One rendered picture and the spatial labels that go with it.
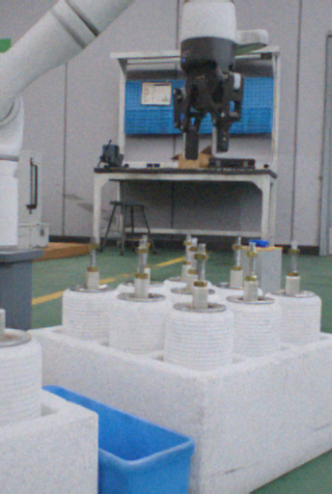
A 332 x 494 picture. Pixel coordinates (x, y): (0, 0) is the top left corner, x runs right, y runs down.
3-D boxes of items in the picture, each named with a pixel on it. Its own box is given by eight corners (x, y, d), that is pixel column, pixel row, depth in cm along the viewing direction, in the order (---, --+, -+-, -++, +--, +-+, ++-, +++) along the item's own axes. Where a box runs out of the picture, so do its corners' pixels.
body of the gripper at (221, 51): (168, 41, 83) (166, 110, 84) (203, 26, 76) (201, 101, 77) (212, 50, 87) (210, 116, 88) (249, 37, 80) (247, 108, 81)
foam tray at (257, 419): (25, 434, 102) (25, 330, 101) (180, 390, 130) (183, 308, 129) (199, 520, 75) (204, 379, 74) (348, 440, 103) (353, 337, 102)
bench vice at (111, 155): (110, 170, 573) (111, 144, 571) (127, 170, 568) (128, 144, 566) (94, 167, 533) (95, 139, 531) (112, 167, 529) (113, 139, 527)
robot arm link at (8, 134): (-17, 82, 121) (-18, 169, 122) (-39, 71, 111) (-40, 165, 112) (27, 82, 120) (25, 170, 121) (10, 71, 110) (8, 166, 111)
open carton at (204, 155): (184, 173, 595) (185, 150, 594) (221, 172, 576) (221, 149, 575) (169, 171, 569) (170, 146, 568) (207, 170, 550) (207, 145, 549)
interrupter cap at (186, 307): (161, 309, 85) (161, 304, 84) (199, 304, 90) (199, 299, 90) (200, 316, 79) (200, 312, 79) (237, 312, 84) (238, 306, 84)
